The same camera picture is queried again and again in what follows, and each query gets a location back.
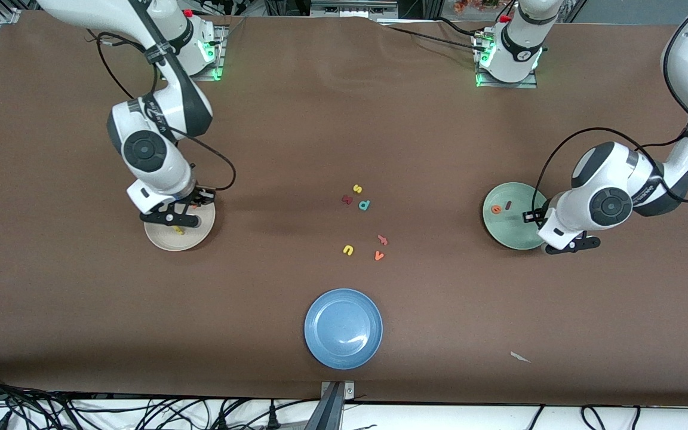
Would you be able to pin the white paper scrap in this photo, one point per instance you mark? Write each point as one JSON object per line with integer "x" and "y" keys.
{"x": 519, "y": 357}

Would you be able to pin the teal foam letter p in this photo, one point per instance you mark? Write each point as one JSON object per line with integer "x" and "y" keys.
{"x": 364, "y": 205}

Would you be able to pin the blue plate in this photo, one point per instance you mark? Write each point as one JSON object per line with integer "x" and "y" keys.
{"x": 343, "y": 328}

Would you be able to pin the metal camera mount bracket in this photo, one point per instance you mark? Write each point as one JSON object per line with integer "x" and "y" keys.
{"x": 332, "y": 400}

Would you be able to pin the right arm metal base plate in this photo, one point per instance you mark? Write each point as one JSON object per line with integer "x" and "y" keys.
{"x": 220, "y": 60}

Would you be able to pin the brown paper table cover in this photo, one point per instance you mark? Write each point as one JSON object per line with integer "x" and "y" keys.
{"x": 344, "y": 119}

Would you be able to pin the black power plug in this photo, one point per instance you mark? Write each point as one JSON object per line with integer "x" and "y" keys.
{"x": 273, "y": 420}
{"x": 223, "y": 423}

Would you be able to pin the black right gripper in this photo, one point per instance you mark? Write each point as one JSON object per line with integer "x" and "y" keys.
{"x": 199, "y": 196}

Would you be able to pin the green plate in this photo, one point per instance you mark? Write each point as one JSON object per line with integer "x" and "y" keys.
{"x": 508, "y": 230}

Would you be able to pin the grey power strip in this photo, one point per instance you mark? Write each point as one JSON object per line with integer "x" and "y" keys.
{"x": 350, "y": 9}

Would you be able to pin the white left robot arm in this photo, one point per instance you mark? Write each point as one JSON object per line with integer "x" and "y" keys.
{"x": 583, "y": 218}

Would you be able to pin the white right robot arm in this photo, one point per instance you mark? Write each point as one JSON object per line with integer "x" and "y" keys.
{"x": 168, "y": 173}

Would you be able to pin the beige plate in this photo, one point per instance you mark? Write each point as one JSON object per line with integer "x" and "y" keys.
{"x": 171, "y": 240}

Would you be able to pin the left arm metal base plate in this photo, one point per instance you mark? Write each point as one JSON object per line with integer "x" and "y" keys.
{"x": 532, "y": 83}

